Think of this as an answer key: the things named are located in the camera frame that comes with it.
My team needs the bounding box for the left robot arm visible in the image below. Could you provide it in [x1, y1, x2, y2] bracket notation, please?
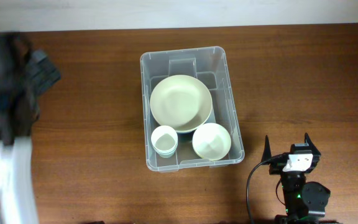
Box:
[0, 32, 61, 223]

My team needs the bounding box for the clear plastic storage bin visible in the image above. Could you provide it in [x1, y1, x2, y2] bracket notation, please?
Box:
[140, 46, 245, 172]

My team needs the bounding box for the teal green cup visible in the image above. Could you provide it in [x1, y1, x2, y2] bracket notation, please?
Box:
[155, 149, 176, 159]

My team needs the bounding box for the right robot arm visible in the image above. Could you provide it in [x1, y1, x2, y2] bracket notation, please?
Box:
[261, 134, 331, 224]

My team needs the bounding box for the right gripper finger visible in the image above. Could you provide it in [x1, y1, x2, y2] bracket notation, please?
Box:
[261, 135, 272, 162]
[305, 133, 319, 154]

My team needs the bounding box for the white bowl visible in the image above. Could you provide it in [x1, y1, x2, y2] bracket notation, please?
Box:
[192, 123, 232, 161]

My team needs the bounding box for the cream cup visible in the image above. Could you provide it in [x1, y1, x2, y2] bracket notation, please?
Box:
[150, 126, 178, 154]

